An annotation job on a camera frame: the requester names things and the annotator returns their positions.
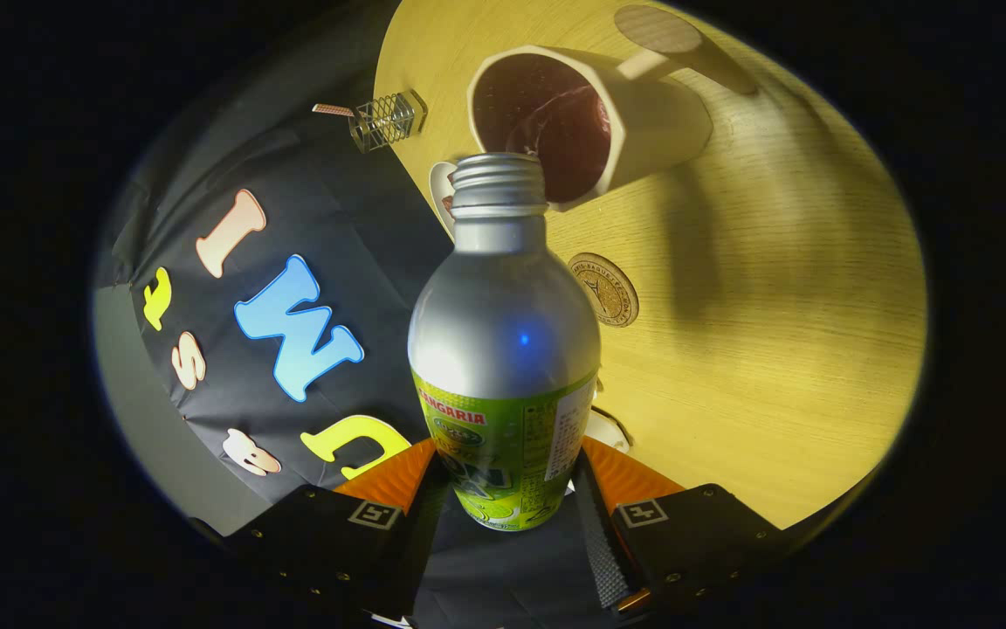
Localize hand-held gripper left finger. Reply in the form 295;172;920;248
224;437;451;621

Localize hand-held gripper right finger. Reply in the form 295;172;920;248
569;435;796;617

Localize silver bottle with green label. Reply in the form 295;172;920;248
407;152;602;532

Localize round cork coaster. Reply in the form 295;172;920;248
568;252;640;328

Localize cream cup with wooden handle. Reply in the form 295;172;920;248
466;4;759;213

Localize white divided dish with beans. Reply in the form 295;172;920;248
584;406;635;453

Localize wooden table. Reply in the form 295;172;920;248
372;0;927;531

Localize white oval plate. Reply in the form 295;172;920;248
429;161;460;237

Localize metal wire basket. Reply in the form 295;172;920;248
348;89;428;154

